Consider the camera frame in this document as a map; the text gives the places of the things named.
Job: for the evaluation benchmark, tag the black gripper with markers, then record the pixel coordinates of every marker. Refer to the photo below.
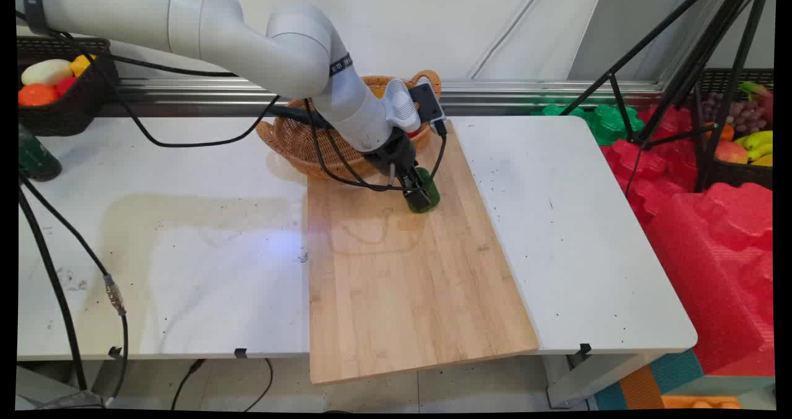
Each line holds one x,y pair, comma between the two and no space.
391,151

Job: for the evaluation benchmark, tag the dark green cucumber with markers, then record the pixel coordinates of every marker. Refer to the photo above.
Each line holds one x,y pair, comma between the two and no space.
431,187

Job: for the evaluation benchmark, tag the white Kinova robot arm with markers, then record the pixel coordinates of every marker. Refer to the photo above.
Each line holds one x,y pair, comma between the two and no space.
247,35

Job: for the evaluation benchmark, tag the bamboo cutting board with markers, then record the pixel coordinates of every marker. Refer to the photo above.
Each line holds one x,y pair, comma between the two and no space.
402,283

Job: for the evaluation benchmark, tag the yellow potato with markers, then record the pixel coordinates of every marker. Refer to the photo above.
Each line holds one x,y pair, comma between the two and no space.
378,91

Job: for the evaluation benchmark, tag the woven wicker basket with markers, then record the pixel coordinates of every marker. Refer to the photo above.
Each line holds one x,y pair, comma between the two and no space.
297,140

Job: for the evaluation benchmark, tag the green foam mat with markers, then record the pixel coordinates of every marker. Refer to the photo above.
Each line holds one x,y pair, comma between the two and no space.
609,122

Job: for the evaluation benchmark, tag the black tripod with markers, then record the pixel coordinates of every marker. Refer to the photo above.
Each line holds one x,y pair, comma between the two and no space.
693,66

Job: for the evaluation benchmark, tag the red foam mat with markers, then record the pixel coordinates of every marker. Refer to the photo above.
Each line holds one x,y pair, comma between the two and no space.
711,252

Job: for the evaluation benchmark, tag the small orange toy fruit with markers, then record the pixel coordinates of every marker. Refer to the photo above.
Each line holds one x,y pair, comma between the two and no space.
725,132

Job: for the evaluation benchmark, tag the teal foam mat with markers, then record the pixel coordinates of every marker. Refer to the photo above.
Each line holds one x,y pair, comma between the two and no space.
674,369

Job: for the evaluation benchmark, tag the peach toy apple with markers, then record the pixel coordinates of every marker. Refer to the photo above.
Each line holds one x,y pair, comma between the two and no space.
731,153

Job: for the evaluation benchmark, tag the black fruit crate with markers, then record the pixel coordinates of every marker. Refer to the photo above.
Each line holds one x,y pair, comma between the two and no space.
736,171

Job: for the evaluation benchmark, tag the purple toy grapes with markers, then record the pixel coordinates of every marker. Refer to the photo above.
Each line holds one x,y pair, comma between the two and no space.
739,114

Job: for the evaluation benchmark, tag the yellow toy bananas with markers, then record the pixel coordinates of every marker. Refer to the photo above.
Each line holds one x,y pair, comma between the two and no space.
758,143

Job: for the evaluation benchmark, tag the yellow toy pepper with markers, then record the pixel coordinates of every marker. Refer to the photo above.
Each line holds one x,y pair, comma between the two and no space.
81,64

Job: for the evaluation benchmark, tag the black plastic mesh basket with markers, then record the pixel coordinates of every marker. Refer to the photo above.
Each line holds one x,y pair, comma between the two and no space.
68,106

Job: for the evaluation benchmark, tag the green leafy toy vegetable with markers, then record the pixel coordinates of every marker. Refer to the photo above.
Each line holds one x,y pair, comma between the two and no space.
753,89

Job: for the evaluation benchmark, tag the orange foam mat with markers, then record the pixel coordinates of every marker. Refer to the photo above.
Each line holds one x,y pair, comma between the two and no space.
702,401

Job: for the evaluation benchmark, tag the red toy pepper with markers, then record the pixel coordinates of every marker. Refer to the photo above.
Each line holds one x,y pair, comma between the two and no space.
65,85

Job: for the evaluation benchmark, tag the dark green bottle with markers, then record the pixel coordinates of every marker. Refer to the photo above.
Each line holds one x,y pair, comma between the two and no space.
37,159

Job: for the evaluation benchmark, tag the cream white toy vegetable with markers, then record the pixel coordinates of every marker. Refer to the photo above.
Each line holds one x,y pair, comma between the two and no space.
46,71

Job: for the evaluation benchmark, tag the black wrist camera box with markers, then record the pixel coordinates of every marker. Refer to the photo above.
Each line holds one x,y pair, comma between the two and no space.
427,102

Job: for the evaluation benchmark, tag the aluminium window rail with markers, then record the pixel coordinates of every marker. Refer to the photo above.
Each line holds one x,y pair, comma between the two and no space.
526,91

